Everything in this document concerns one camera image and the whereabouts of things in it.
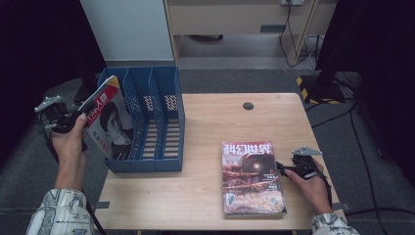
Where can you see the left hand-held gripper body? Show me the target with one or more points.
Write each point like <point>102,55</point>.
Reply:
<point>57,116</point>

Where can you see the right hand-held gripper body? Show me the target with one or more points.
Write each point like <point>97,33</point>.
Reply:
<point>303,166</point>

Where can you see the red brown cover magazine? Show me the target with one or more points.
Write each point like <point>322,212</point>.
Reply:
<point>253,179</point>

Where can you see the portrait magazine with red title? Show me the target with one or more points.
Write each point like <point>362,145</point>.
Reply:
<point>111,124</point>

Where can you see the blue plastic file rack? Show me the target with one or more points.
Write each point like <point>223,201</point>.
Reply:
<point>163,98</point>

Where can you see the person's right hand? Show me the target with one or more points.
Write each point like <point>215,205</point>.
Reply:
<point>314,192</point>

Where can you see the person's left hand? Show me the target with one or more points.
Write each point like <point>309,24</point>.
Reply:
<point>68,150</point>

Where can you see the grey tape strip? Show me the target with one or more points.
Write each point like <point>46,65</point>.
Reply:
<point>102,205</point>
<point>344,206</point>

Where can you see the black curtain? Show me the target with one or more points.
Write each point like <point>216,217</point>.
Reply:
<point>39,49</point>
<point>375,65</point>

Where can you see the dark round table grommet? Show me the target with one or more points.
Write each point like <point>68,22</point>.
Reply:
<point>248,106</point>

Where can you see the beige wooden desk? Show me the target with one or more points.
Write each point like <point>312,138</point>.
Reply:
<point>228,16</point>

